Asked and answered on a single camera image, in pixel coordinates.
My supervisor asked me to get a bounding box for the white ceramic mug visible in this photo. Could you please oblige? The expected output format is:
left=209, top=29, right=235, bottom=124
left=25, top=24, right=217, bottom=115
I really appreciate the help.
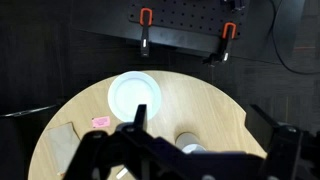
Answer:
left=174, top=132, right=208, bottom=155

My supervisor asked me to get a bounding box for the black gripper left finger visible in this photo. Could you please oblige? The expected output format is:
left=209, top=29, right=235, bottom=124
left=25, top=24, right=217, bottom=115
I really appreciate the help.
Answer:
left=63, top=104, right=183, bottom=180

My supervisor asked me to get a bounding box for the white marker pen black cap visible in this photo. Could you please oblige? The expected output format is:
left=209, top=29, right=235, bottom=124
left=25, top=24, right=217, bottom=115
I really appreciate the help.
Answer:
left=115, top=167, right=129, bottom=180

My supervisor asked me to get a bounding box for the orange black bar clamp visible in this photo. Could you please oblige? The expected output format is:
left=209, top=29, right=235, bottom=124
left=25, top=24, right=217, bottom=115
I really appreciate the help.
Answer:
left=203, top=21, right=238, bottom=66
left=139, top=7, right=154, bottom=58

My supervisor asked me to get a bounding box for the black mounting platform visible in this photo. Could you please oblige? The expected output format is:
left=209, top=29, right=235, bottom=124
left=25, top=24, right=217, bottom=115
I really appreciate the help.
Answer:
left=71, top=0, right=301, bottom=64

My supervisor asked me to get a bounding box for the dark metal bar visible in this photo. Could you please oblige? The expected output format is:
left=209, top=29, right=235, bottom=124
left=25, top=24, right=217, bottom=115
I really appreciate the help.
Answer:
left=0, top=104, right=60, bottom=119

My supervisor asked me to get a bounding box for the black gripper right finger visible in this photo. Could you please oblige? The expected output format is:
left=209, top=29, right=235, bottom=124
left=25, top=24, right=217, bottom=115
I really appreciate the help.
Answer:
left=245, top=104, right=320, bottom=180

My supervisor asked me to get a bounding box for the large white round plate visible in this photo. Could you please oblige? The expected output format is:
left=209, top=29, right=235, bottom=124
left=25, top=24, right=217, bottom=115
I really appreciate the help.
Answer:
left=107, top=70, right=163, bottom=123

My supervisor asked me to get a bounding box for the black perforated breadboard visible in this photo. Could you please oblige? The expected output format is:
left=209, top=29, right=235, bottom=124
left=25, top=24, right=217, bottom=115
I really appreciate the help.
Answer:
left=128, top=0, right=251, bottom=39

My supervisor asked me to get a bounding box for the pink sugar packet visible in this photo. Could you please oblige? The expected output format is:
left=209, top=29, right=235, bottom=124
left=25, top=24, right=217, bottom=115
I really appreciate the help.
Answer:
left=91, top=115, right=112, bottom=129

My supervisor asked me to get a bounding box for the black floor cable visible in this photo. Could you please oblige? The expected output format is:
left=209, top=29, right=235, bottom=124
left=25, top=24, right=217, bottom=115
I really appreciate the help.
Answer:
left=270, top=0, right=320, bottom=76

